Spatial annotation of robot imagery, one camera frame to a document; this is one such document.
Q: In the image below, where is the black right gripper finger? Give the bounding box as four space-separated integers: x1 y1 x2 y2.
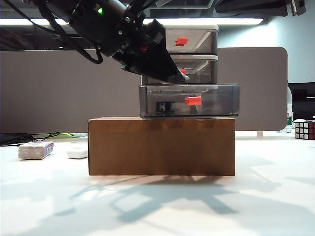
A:
215 0 289 17

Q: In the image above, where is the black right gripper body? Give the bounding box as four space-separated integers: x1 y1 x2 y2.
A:
286 0 307 17

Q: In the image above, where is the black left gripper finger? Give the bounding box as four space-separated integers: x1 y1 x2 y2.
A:
127 19 190 84

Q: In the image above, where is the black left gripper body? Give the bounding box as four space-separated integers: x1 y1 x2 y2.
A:
70 0 165 72

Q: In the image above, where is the grey transparent drawer orange handle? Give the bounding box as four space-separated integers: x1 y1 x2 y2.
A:
164 29 218 55
138 84 241 118
142 59 219 85

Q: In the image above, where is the brown cardboard box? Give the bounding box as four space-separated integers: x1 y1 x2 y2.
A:
87 117 236 177

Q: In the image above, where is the black office chair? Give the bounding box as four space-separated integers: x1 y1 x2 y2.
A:
287 82 315 122

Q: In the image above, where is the grey desk partition panel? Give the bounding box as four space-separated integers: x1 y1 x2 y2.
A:
0 46 289 138

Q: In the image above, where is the clear plastic bottle green label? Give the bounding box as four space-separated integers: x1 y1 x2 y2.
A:
286 86 295 135

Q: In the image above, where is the white earbud case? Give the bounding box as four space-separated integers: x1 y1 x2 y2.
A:
66 146 89 160

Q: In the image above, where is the black Rubik's cube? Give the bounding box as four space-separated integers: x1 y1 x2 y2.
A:
294 119 315 142

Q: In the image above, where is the white tissue pack purple label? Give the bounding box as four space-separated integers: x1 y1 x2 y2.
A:
18 141 55 161

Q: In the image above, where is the black flat device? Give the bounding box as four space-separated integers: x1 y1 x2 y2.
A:
0 133 34 147

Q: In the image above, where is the white plastic drawer cabinet frame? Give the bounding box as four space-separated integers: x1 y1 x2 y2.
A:
140 23 220 86

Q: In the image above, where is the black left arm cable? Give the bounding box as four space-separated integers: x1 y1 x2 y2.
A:
1 0 82 54
36 1 104 65

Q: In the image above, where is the thin black cable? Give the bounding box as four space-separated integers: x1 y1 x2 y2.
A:
29 132 61 143

